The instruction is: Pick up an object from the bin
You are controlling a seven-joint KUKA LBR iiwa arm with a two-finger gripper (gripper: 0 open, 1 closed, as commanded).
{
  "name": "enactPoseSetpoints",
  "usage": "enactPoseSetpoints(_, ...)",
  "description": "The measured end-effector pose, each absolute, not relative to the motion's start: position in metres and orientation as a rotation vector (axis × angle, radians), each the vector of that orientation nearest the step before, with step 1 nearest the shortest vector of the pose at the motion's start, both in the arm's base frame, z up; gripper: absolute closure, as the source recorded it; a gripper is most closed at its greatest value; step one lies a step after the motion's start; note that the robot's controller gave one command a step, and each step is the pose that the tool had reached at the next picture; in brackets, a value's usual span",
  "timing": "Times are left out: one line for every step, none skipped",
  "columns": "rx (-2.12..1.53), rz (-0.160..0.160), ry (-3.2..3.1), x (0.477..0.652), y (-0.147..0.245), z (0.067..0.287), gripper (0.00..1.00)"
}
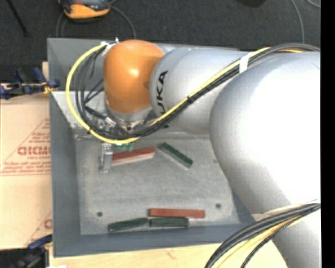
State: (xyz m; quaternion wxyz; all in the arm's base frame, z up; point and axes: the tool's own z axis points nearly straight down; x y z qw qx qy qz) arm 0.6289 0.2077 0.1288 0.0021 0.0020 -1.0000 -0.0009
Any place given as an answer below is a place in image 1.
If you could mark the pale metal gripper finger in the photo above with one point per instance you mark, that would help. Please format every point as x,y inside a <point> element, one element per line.
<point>109,158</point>
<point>103,163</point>

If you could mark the red-brown flat block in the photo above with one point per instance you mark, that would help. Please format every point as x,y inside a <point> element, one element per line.
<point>176,213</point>
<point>134,155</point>

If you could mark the dark green flat block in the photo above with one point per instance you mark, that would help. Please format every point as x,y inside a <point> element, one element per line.
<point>127,224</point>
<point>176,155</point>
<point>169,222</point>

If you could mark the grey metal bin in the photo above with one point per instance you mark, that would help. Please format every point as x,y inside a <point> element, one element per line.
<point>156,188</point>

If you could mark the brown cardboard board, red print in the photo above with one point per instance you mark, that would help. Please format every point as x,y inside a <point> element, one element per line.
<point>22,138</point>

